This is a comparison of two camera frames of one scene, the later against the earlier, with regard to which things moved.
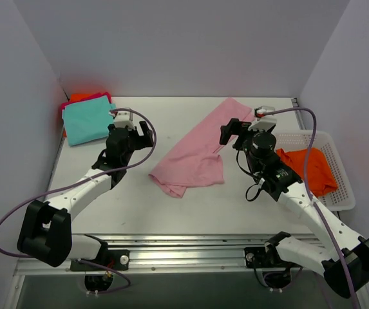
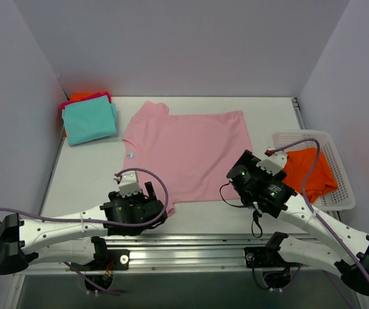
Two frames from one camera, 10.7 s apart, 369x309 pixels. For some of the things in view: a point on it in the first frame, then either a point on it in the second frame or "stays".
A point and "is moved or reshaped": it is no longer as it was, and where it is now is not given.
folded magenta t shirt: [104, 93] stays
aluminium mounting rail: [169, 254] stays
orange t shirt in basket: [320, 175] stays
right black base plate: [259, 255] stays
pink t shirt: [190, 161] is moved or reshaped
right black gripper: [239, 136] to [250, 159]
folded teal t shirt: [87, 120] stays
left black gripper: [134, 136] to [152, 205]
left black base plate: [117, 259] stays
